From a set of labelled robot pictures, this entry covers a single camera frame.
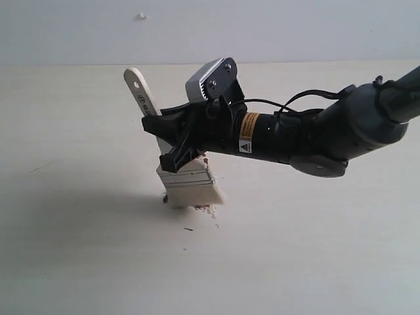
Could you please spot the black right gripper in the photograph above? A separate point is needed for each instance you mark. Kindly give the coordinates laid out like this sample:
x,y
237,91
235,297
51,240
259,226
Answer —
x,y
192,129

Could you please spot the white wooden paint brush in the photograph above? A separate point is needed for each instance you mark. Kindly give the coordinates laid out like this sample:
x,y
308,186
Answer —
x,y
142,94

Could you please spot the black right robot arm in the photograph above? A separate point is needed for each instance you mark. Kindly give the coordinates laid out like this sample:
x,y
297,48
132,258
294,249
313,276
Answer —
x,y
318,142

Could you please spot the brown beans and crumbs pile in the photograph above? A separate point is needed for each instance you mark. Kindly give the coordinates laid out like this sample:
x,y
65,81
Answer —
x,y
194,186

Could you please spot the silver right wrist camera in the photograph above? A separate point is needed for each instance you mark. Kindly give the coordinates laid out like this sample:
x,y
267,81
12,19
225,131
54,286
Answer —
x,y
195,86

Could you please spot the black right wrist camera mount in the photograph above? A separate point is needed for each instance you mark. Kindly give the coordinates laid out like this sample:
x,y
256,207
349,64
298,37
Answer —
x,y
220,79

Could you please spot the small white wall plug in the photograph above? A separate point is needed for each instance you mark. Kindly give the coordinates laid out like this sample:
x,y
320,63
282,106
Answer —
x,y
141,16

